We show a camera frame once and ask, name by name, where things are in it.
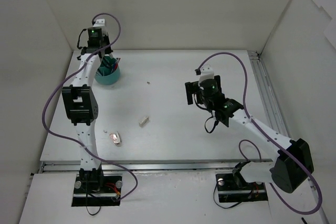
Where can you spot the aluminium front rail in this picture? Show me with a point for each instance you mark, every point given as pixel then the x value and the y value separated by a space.
pixel 142 166

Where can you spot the aluminium right side rail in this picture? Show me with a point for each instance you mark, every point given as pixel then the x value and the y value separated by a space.
pixel 271 107

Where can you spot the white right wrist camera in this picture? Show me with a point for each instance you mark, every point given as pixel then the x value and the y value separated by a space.
pixel 205 72

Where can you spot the eraser block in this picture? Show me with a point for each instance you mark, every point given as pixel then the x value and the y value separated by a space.
pixel 143 121

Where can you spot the aluminium rail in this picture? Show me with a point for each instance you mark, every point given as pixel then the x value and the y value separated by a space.
pixel 271 107
pixel 142 166

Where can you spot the teal round divided container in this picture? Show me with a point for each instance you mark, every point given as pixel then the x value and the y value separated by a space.
pixel 108 75

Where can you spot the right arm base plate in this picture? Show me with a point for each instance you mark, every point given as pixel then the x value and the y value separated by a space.
pixel 231 190

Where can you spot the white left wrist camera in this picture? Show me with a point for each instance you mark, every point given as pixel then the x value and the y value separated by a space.
pixel 99 23

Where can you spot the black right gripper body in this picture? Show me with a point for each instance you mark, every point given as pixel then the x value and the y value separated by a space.
pixel 190 93

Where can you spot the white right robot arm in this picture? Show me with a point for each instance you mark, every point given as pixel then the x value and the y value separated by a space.
pixel 291 161

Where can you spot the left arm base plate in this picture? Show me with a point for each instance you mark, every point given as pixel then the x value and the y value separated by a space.
pixel 94 194

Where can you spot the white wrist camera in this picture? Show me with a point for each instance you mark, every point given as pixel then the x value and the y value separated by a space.
pixel 99 23
pixel 205 72

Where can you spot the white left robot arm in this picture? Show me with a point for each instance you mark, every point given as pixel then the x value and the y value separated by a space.
pixel 81 106

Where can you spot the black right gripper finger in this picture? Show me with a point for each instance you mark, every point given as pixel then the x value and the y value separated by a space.
pixel 192 87
pixel 189 96

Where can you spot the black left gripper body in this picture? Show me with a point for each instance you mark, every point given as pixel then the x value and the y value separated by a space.
pixel 105 51

